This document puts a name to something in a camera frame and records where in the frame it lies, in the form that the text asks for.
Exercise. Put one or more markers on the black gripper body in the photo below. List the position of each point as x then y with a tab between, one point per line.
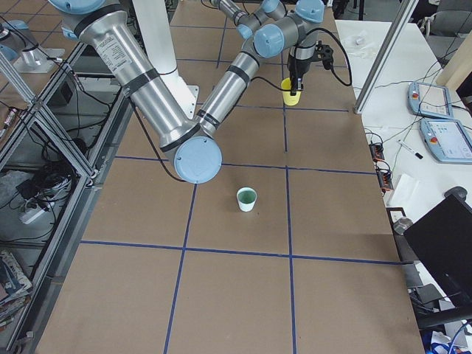
296	67

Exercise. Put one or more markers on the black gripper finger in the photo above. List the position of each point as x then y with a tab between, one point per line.
296	85

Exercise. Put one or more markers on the yellow plastic cup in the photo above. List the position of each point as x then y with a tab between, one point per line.
287	98

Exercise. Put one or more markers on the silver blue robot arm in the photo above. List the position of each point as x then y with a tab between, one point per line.
186	139
248	23

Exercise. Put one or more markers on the light green plastic cup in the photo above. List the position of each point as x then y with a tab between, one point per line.
246	198

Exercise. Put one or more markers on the clear plastic bag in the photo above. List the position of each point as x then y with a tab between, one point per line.
360	45

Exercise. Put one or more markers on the orange black connector board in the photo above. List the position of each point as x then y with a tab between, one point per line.
377	151

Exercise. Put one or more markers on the upper blue teach pendant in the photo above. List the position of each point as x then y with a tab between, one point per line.
429	100

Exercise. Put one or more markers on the blue teach pendant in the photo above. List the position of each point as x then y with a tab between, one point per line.
429	100
447	140

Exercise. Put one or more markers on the black white marker pen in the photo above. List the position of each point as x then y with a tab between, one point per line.
410	149

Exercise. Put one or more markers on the white paper sheet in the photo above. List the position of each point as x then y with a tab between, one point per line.
403	192

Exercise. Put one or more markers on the lower blue teach pendant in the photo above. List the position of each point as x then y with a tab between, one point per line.
447	140

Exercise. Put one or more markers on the black monitor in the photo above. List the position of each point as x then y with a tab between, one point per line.
441	239

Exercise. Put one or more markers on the white power strip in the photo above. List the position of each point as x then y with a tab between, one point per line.
31	214

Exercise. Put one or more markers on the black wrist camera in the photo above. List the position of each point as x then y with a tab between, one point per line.
324	54

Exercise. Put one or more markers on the aluminium frame post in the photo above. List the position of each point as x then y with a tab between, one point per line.
392	36

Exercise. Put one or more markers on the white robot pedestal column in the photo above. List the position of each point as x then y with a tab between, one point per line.
155	30

